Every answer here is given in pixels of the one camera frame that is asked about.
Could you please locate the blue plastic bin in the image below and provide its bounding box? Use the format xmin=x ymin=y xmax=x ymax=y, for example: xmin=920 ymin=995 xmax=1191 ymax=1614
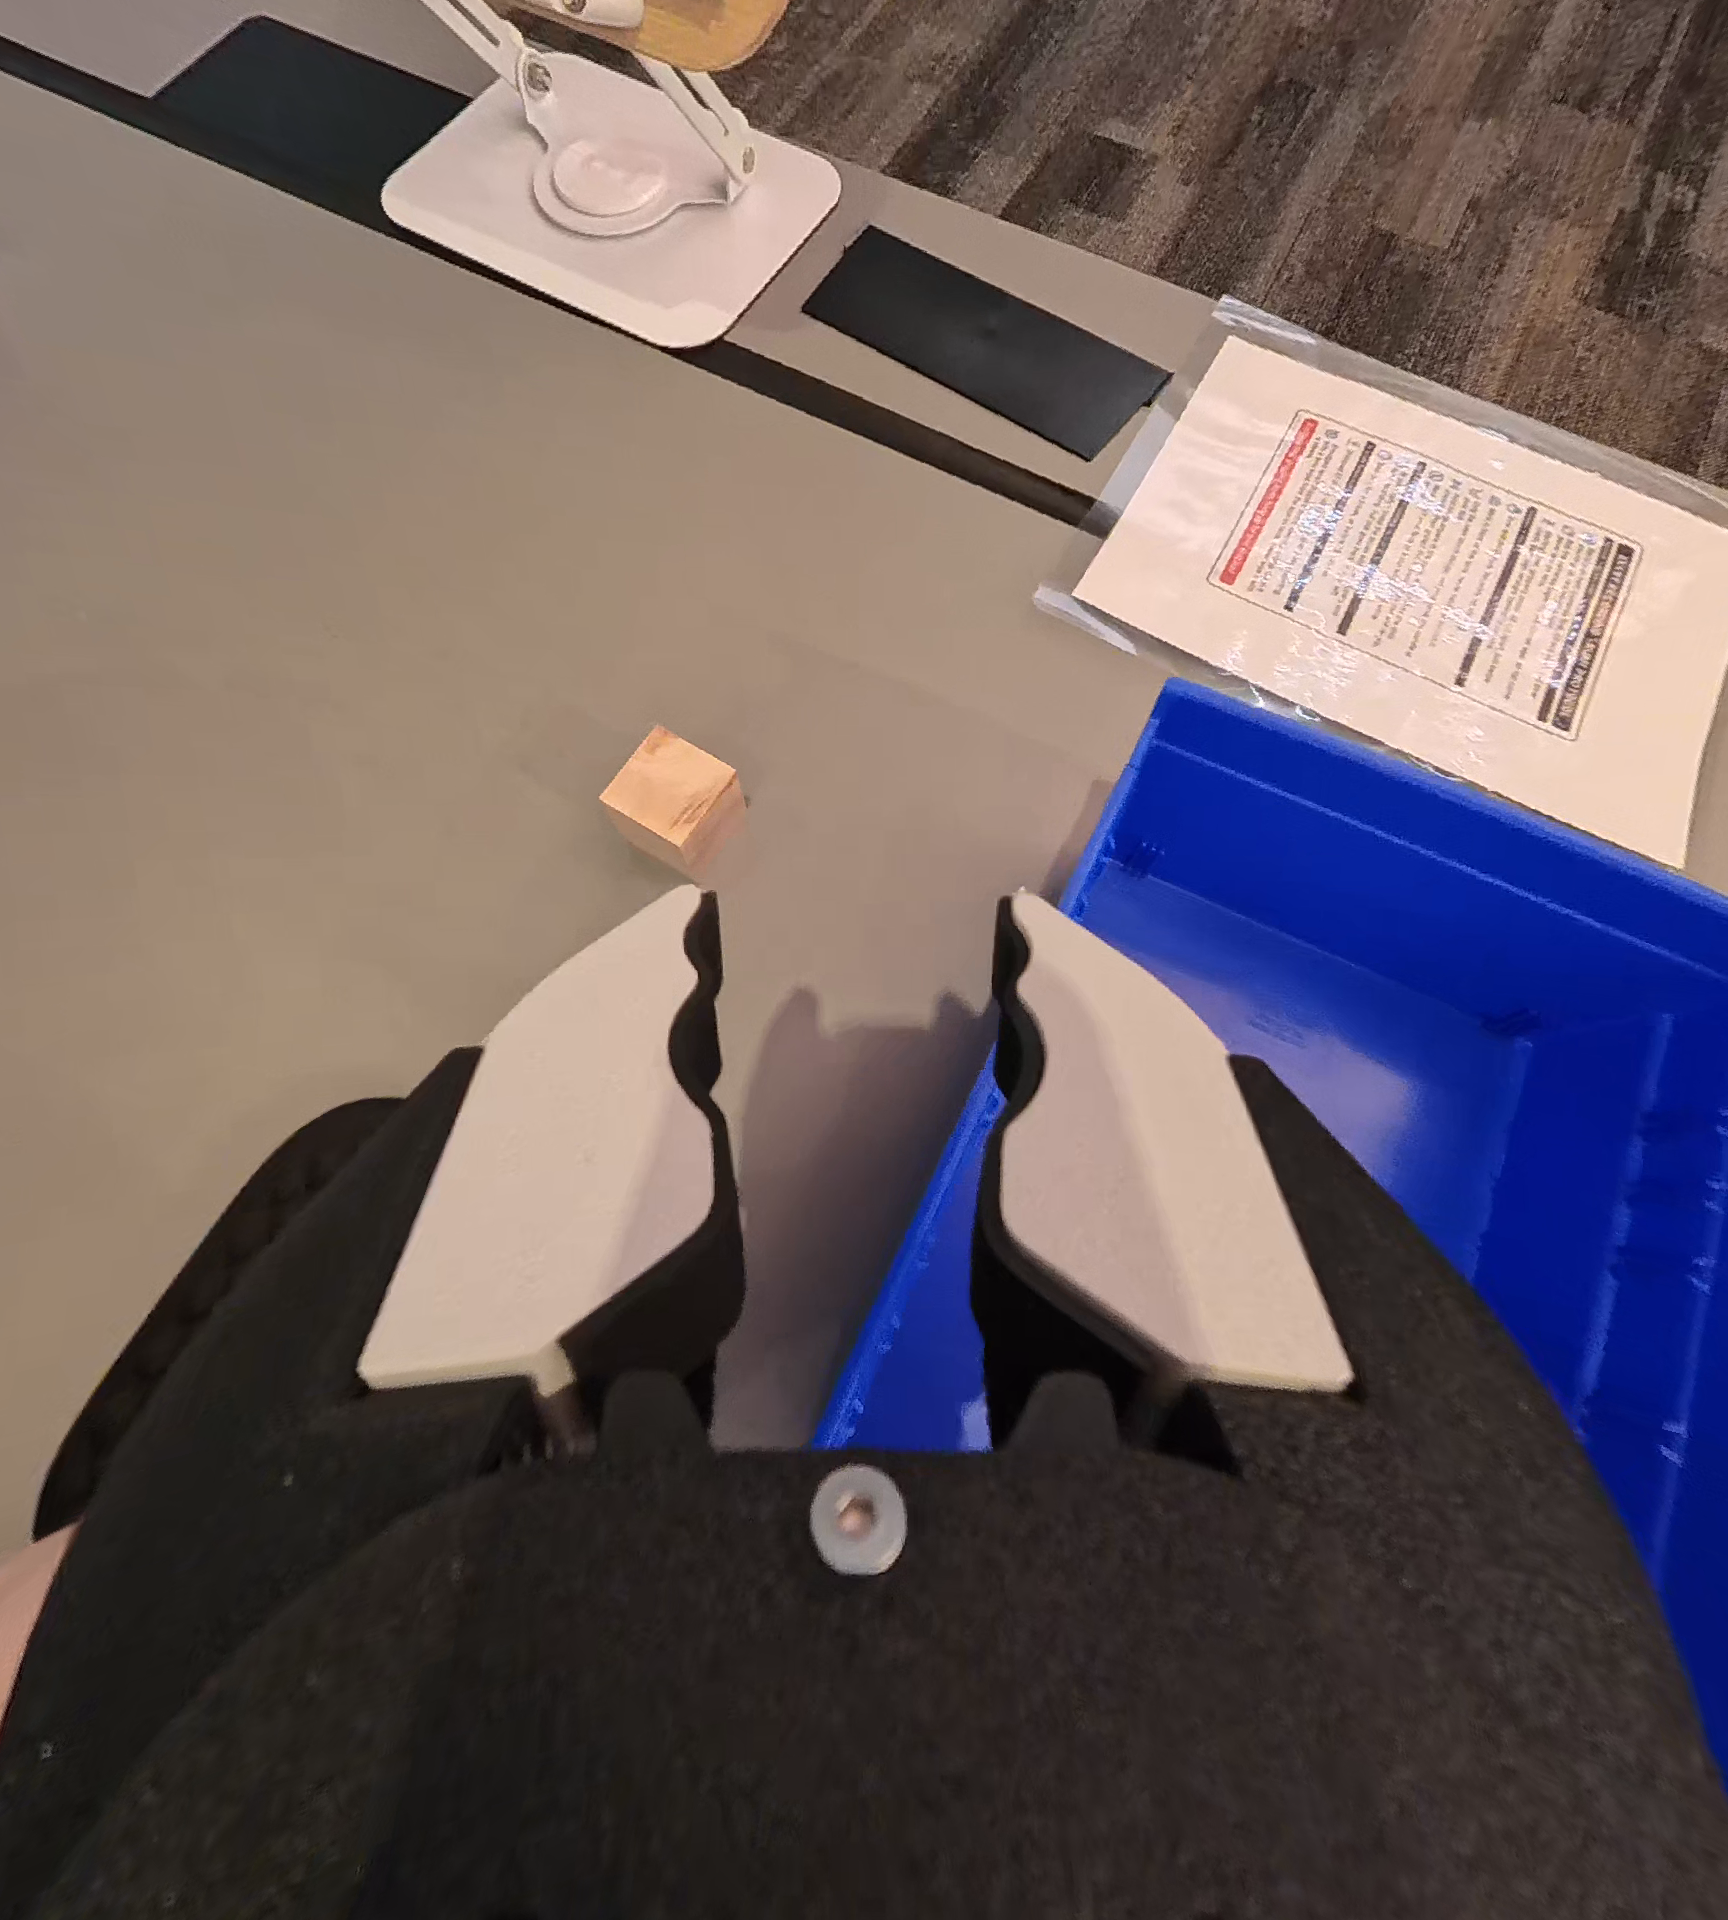
xmin=810 ymin=677 xmax=1728 ymax=1869

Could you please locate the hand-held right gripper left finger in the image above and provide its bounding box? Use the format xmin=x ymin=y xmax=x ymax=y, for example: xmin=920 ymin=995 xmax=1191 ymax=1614
xmin=354 ymin=883 xmax=746 ymax=1453

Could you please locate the black textured cushion pad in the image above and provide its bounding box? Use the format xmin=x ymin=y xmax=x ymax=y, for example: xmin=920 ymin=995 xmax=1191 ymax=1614
xmin=30 ymin=1097 xmax=408 ymax=1540

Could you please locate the laminated paper sheet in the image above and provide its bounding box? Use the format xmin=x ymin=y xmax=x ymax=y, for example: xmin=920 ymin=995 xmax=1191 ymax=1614
xmin=1032 ymin=293 xmax=1728 ymax=872

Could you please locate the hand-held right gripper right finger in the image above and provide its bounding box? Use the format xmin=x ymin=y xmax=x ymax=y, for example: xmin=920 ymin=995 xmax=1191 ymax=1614
xmin=976 ymin=888 xmax=1358 ymax=1453

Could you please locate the wooden cube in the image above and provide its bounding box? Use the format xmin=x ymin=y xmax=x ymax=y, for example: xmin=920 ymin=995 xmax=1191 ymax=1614
xmin=598 ymin=726 xmax=750 ymax=880

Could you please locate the black rectangular desk plate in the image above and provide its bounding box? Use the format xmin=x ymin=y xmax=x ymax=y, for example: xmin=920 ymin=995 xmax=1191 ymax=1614
xmin=800 ymin=224 xmax=1173 ymax=459

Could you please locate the wooden book stand white base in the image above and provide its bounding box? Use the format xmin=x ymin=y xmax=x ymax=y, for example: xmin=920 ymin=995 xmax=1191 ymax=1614
xmin=380 ymin=0 xmax=843 ymax=350

